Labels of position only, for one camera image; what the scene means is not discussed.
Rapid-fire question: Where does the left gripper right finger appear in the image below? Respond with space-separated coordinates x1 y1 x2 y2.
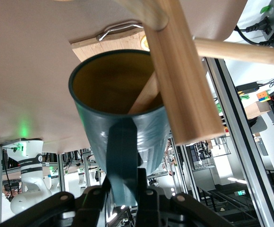
137 168 232 227

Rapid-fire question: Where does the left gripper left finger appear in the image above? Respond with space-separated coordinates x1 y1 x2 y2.
0 176 111 227

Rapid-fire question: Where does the dark teal cup yellow inside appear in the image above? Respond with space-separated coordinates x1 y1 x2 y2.
68 49 171 206

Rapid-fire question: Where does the wooden mug tree rack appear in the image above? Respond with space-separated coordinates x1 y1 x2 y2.
113 0 274 146

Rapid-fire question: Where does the brown cardboard box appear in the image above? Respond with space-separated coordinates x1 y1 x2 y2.
244 101 272 120

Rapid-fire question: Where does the brown table mat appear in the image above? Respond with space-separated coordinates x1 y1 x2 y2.
0 0 248 154

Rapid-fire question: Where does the black power adapter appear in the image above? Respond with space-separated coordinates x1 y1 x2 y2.
236 81 260 94

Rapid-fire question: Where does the colourful puzzle cube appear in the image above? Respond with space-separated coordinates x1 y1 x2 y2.
257 91 270 102

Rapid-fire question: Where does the long aluminium frame rail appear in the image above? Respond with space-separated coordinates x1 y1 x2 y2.
205 56 274 227

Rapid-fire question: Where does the bamboo cutting board metal handle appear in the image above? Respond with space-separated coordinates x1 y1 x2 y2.
71 22 151 62

